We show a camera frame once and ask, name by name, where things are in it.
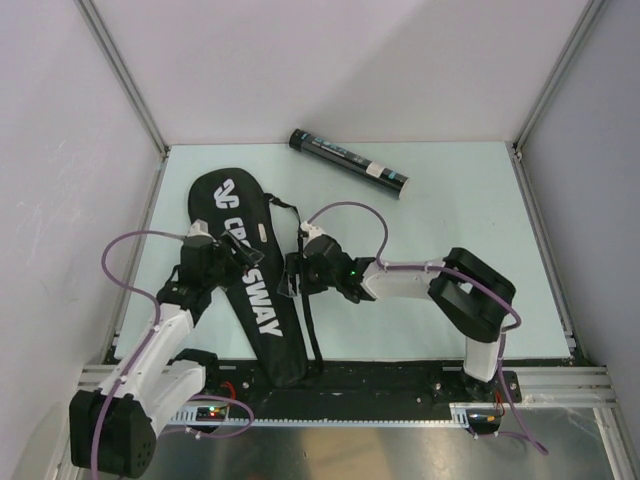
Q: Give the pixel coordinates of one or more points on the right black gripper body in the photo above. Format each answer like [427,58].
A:
[313,281]

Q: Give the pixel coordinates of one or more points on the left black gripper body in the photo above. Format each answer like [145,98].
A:
[227,269]

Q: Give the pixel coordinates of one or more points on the black racket bag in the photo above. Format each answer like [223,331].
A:
[232,201]

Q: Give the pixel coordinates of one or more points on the black shuttlecock tube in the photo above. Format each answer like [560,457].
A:
[388,179]

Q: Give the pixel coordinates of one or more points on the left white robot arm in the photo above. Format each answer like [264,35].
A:
[114,427]

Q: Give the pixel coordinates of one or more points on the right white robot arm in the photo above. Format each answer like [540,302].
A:
[472,295]

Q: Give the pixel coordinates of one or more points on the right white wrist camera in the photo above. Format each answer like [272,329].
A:
[309,231]

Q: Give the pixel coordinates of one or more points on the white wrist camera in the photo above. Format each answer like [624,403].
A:
[198,228]
[309,231]

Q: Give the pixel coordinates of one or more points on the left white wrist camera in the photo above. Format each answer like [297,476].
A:
[198,228]

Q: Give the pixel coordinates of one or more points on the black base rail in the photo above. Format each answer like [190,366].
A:
[361,391]

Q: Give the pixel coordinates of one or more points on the left aluminium corner post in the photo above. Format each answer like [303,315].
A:
[114,58]

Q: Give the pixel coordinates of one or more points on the aluminium corner post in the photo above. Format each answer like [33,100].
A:
[114,58]
[580,33]

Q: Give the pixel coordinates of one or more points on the right aluminium corner post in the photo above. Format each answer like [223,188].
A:
[580,33]

